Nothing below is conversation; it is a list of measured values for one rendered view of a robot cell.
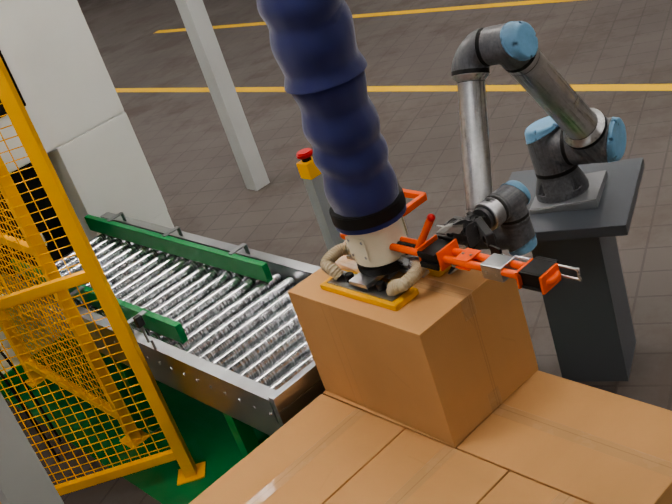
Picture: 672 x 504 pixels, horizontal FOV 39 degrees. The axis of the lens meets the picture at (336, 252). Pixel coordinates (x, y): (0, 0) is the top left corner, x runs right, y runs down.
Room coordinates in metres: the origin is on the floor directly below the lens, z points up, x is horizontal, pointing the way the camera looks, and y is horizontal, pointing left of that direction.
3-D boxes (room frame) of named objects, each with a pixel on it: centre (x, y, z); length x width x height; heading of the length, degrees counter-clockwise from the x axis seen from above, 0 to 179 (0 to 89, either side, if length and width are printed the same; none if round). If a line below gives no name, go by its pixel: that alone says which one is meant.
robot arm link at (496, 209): (2.50, -0.46, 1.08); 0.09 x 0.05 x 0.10; 34
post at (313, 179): (3.63, -0.01, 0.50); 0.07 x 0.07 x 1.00; 35
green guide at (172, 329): (3.97, 1.16, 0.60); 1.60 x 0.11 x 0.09; 35
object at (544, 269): (2.08, -0.46, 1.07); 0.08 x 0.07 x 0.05; 34
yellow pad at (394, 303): (2.53, -0.05, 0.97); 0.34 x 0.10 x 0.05; 34
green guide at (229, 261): (4.28, 0.72, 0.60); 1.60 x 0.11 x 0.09; 35
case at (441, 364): (2.57, -0.14, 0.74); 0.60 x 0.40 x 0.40; 33
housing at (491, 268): (2.20, -0.39, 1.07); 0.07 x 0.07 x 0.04; 34
